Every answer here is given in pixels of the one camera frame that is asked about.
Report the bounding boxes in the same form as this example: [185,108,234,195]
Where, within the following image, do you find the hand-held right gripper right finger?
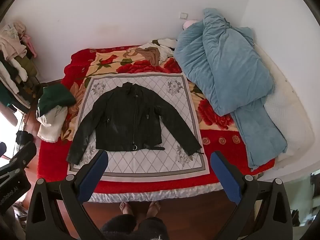
[210,151,294,240]

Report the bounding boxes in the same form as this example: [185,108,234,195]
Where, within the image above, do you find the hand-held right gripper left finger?
[25,150,109,240]

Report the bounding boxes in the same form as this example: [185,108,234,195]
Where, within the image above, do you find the black leather jacket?
[66,82,203,166]

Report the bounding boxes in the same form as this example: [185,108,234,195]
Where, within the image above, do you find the clothes hanging on rack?
[0,21,42,113]

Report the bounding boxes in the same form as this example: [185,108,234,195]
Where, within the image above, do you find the red floral blanket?
[37,45,275,203]

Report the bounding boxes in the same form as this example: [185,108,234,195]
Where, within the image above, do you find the pale mauve padded board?
[0,102,18,127]

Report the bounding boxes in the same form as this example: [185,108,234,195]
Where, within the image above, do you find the white knitted garment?
[37,105,68,143]

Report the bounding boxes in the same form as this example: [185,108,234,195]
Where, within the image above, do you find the person's left foot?
[119,202,131,216]

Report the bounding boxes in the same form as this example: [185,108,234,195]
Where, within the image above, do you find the person's foot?
[146,201,160,218]
[119,202,131,216]

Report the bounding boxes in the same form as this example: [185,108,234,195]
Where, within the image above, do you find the white diamond patterned cloth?
[67,72,211,180]

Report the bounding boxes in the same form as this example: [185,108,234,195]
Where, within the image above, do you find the person's dark pants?
[100,214,170,240]

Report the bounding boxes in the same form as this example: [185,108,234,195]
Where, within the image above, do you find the dark green garment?
[36,84,77,119]

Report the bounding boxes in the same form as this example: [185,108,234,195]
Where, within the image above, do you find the person's right foot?
[146,201,160,218]

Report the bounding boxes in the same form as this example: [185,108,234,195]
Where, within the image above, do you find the white mattress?
[235,26,315,172]

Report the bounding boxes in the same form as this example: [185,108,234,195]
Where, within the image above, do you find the light blue quilt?
[174,8,288,172]

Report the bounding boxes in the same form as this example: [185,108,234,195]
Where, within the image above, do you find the brown garment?
[136,47,160,67]

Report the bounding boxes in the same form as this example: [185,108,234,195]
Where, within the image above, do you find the white and black garment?
[140,39,177,61]

